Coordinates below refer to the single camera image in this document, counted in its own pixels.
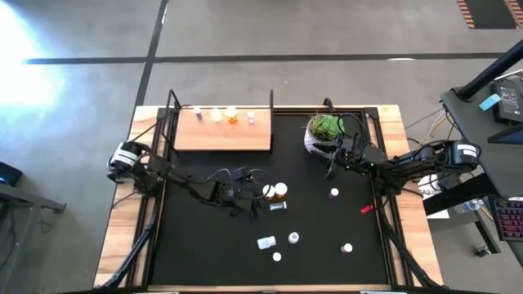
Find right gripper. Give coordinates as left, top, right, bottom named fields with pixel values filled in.
left=316, top=138, right=387, bottom=181

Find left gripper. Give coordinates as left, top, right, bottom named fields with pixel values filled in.
left=222, top=165, right=263, bottom=220

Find white bottle tan label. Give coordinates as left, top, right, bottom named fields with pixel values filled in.
left=257, top=235, right=277, bottom=251

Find succulent in white patterned pot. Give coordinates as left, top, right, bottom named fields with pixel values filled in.
left=302, top=113, right=346, bottom=156

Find black table mat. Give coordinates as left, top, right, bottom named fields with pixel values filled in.
left=149, top=110, right=391, bottom=286

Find white printed paper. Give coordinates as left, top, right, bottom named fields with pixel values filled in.
left=417, top=175, right=450, bottom=221

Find dark grey side desk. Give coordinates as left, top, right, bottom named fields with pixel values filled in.
left=422, top=69, right=523, bottom=266

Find clear plastic water bottle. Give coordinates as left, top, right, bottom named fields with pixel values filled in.
left=454, top=198, right=485, bottom=215

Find teal block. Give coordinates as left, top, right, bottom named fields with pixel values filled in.
left=478, top=93, right=503, bottom=112

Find black pole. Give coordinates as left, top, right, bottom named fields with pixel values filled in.
left=455, top=39, right=523, bottom=101

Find black power adapter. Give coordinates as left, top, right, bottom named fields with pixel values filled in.
left=489, top=76, right=523, bottom=125

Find backlit black keyboard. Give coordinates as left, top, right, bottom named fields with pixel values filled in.
left=491, top=197, right=523, bottom=243

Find dark floor mat striped edges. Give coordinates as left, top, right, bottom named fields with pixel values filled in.
left=456, top=0, right=523, bottom=29

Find grey side table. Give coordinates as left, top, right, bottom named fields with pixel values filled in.
left=0, top=181, right=68, bottom=294

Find black device blue light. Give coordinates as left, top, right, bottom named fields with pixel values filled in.
left=0, top=161, right=24, bottom=188

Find wooden shelf black frame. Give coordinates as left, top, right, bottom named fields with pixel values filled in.
left=161, top=88, right=275, bottom=155

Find black metal rig frame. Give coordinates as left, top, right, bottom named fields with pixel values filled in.
left=92, top=96, right=449, bottom=294

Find grey floor cable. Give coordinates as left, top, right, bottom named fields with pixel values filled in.
left=404, top=106, right=446, bottom=131

